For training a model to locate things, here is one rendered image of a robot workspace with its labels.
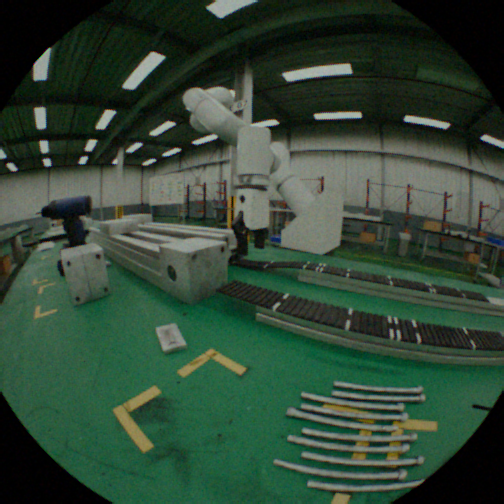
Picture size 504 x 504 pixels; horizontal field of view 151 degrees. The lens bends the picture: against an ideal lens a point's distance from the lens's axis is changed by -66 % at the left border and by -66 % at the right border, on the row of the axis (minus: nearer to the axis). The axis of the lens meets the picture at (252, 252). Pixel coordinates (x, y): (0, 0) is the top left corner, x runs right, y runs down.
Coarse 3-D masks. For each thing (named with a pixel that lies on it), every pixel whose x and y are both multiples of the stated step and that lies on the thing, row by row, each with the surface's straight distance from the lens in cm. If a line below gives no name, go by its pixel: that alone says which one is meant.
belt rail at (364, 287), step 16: (304, 272) 44; (320, 272) 43; (352, 288) 43; (368, 288) 44; (384, 288) 44; (400, 288) 44; (432, 304) 48; (448, 304) 50; (464, 304) 53; (480, 304) 56; (496, 304) 60
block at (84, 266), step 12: (72, 252) 44; (84, 252) 41; (96, 252) 41; (72, 264) 40; (84, 264) 41; (96, 264) 41; (108, 264) 47; (72, 276) 41; (84, 276) 41; (96, 276) 42; (72, 288) 41; (84, 288) 42; (96, 288) 42; (108, 288) 43; (72, 300) 42; (84, 300) 43
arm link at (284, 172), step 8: (272, 144) 99; (280, 144) 98; (280, 152) 94; (288, 152) 100; (288, 160) 97; (280, 168) 91; (288, 168) 93; (280, 176) 89; (288, 176) 88; (296, 176) 92; (272, 184) 94; (280, 184) 88
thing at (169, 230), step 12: (144, 228) 86; (156, 228) 76; (168, 228) 70; (180, 228) 75; (192, 228) 69; (204, 228) 66; (216, 240) 51; (228, 240) 52; (228, 252) 53; (228, 264) 54
